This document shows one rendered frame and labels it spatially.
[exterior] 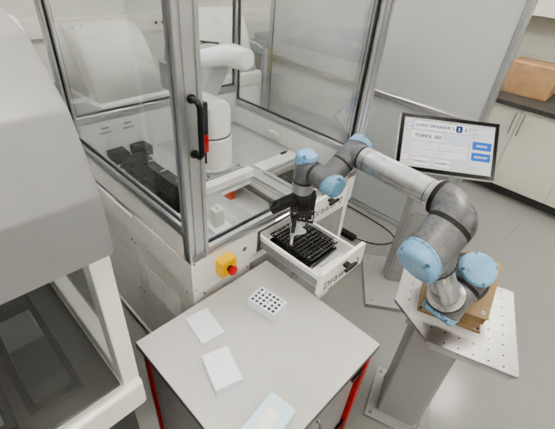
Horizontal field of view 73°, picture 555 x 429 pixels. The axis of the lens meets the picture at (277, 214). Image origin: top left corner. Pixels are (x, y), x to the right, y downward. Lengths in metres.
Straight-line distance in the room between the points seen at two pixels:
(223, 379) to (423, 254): 0.69
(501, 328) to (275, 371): 0.90
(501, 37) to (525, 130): 1.56
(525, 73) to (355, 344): 3.41
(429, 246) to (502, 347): 0.78
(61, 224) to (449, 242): 0.81
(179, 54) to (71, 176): 0.46
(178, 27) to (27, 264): 0.62
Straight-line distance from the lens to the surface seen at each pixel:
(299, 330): 1.42
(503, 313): 1.79
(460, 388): 2.47
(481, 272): 1.38
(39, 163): 0.70
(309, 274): 1.45
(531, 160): 4.21
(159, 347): 1.39
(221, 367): 1.26
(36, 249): 0.74
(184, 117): 1.09
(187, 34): 1.04
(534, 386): 2.71
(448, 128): 2.26
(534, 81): 4.33
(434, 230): 0.97
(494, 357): 1.62
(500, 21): 2.76
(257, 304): 1.43
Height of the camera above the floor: 1.88
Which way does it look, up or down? 36 degrees down
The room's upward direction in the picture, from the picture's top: 5 degrees clockwise
